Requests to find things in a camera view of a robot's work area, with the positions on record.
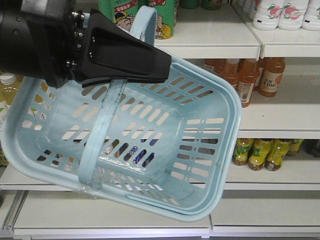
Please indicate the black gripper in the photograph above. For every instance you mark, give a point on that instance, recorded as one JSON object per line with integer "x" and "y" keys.
{"x": 108, "y": 52}

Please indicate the light blue plastic basket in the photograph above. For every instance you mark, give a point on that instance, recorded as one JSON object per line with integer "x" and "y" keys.
{"x": 163, "y": 147}

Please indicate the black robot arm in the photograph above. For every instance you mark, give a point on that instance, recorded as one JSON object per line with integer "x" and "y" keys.
{"x": 17, "y": 50}

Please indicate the coke bottle red label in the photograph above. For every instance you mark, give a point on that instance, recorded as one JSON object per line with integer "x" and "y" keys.
{"x": 313, "y": 147}

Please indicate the green cartoon drink can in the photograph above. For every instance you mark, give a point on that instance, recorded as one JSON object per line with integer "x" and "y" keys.
{"x": 121, "y": 12}
{"x": 165, "y": 18}

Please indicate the white upper shelf board left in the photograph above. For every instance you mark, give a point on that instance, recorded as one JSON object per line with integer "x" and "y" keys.
{"x": 211, "y": 34}

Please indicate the pale yellow drink bottle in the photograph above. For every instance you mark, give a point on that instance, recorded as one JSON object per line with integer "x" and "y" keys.
{"x": 9, "y": 87}

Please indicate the orange C100 juice bottle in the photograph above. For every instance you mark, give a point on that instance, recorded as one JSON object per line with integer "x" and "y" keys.
{"x": 272, "y": 76}
{"x": 228, "y": 70}

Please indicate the white top shelf board left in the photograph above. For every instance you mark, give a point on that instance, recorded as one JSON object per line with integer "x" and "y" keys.
{"x": 7, "y": 124}

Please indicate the orange juice bottle barcode side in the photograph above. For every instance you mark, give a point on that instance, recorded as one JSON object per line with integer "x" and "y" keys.
{"x": 247, "y": 77}

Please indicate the white peach drink bottle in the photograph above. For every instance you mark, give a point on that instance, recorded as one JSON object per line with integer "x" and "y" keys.
{"x": 292, "y": 14}
{"x": 311, "y": 19}
{"x": 267, "y": 14}

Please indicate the white middle shelf board left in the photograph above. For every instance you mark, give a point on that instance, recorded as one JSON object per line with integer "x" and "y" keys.
{"x": 11, "y": 179}

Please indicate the white upper shelf board right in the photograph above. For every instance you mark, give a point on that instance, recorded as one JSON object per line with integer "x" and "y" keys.
{"x": 282, "y": 43}

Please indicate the yellow green tea bottle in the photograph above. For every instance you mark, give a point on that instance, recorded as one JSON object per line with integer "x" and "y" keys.
{"x": 279, "y": 149}
{"x": 241, "y": 151}
{"x": 295, "y": 146}
{"x": 260, "y": 149}

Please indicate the white top shelf board right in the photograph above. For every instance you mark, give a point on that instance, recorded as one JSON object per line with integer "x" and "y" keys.
{"x": 293, "y": 113}

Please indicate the white bottom shelf board right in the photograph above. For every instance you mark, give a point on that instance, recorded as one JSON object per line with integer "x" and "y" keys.
{"x": 267, "y": 213}

